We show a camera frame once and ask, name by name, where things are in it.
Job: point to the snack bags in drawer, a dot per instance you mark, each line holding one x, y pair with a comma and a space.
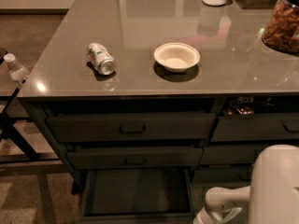
246, 105

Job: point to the silver soda can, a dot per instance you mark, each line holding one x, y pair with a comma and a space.
101, 60

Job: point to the dark side table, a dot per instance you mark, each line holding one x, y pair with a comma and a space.
16, 125

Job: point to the white paper bowl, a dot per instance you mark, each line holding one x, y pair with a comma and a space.
176, 57

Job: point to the dark cabinet frame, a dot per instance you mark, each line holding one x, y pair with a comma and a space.
41, 108

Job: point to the clear plastic water bottle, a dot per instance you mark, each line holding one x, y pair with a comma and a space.
18, 72

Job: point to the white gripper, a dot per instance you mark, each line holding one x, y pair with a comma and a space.
220, 198

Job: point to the jar of snacks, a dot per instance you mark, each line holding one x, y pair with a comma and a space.
282, 32

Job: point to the drawer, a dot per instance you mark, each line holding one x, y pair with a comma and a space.
137, 196
222, 174
231, 154
130, 126
258, 127
128, 157

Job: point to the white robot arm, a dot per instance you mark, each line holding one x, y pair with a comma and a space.
272, 197

